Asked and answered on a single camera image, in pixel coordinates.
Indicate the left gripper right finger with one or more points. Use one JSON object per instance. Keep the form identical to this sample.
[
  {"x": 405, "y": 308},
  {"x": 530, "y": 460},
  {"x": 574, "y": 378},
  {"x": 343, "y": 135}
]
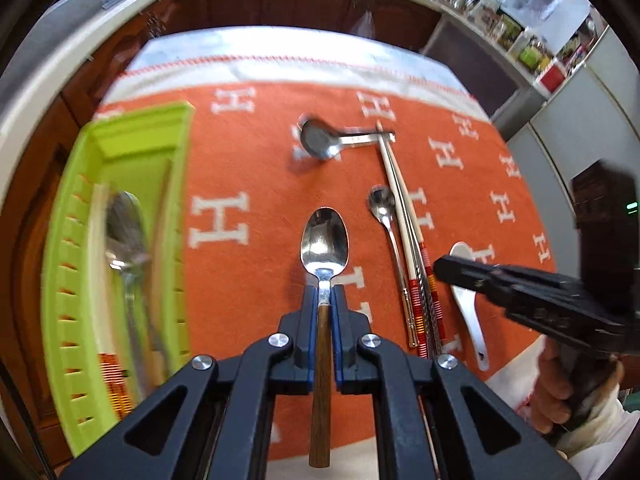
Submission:
[{"x": 434, "y": 419}]

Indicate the orange H-pattern blanket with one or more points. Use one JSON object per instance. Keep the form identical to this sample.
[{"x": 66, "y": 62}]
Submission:
[{"x": 250, "y": 186}]

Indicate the green plastic utensil tray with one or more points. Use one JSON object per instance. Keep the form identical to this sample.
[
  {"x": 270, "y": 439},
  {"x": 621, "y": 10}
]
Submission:
[{"x": 83, "y": 319}]

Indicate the bamboo chopstick red end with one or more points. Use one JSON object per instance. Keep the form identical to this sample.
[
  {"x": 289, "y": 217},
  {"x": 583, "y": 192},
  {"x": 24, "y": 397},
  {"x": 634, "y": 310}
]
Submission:
[
  {"x": 431, "y": 306},
  {"x": 414, "y": 288}
]

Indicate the large steel soup spoon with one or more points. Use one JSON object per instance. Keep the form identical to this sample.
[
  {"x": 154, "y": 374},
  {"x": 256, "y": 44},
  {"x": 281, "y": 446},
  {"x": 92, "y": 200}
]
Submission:
[{"x": 322, "y": 141}]

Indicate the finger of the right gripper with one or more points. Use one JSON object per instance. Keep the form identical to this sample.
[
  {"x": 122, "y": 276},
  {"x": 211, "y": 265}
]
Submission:
[{"x": 468, "y": 274}]

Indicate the person right hand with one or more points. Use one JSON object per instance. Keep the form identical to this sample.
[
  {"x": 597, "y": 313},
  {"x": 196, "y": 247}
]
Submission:
[{"x": 608, "y": 419}]

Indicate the small steel spoon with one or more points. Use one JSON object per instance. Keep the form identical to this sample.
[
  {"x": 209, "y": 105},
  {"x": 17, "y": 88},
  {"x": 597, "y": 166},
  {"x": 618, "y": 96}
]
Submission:
[{"x": 381, "y": 202}]

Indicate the white ceramic soup spoon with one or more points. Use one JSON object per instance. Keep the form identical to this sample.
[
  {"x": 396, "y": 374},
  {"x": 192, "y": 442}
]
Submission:
[{"x": 465, "y": 300}]

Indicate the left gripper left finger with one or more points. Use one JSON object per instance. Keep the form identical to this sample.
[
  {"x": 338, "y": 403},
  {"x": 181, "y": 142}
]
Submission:
[{"x": 212, "y": 419}]

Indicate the steel fork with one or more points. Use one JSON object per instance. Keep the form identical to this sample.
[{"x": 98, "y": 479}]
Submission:
[{"x": 126, "y": 254}]

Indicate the wooden handled steel spoon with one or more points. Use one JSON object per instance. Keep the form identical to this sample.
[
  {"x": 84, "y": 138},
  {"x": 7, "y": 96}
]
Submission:
[{"x": 324, "y": 255}]

